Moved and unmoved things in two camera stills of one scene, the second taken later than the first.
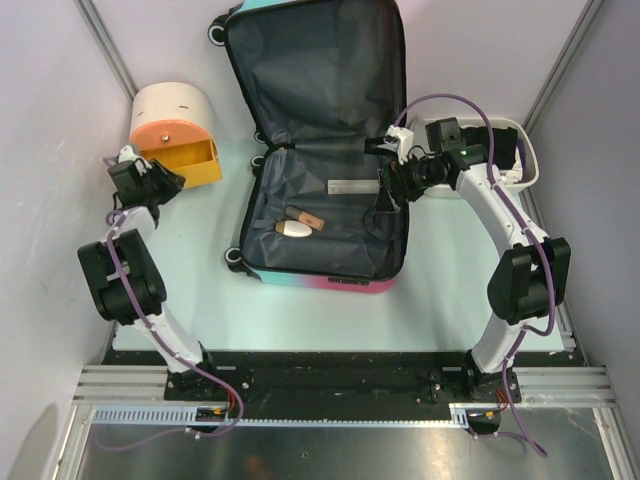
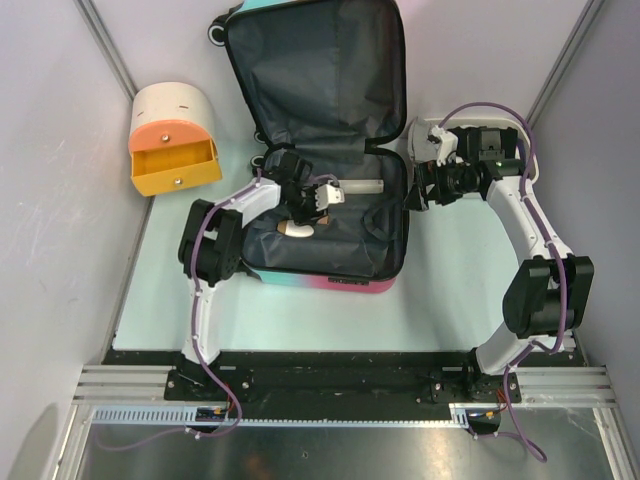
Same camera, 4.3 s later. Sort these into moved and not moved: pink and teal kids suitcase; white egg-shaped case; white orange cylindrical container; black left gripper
Moved: black left gripper
Not moved: pink and teal kids suitcase; white egg-shaped case; white orange cylindrical container
